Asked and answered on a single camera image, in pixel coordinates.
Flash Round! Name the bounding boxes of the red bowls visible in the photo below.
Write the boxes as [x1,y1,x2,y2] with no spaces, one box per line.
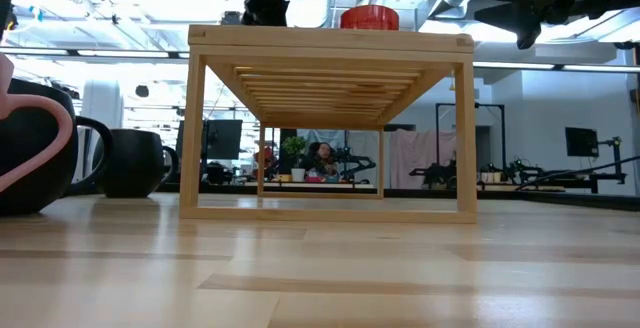
[339,4,401,31]

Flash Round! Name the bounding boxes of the black mug with orange inside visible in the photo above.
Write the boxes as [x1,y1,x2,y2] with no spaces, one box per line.
[92,128,180,200]

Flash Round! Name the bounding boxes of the pink mug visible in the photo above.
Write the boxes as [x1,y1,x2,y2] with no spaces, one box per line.
[0,51,75,195]

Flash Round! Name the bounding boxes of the slatted wooden rack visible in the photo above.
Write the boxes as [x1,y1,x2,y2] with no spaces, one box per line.
[178,24,479,225]

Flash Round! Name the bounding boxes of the dark computer monitor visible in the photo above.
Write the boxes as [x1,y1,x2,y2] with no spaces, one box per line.
[203,119,244,161]

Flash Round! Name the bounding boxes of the small plant in white pot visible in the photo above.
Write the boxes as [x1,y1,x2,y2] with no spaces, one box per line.
[282,135,308,184]

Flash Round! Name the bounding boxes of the person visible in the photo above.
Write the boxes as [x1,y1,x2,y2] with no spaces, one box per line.
[306,141,341,179]

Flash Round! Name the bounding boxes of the pink hanging cloth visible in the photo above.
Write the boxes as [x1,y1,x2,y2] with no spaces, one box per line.
[389,128,459,190]

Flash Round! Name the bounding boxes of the black metal stand frame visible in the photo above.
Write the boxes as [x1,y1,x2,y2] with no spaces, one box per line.
[434,102,507,169]

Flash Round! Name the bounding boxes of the small wall-side dark monitor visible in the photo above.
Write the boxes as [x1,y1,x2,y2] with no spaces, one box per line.
[564,126,600,159]

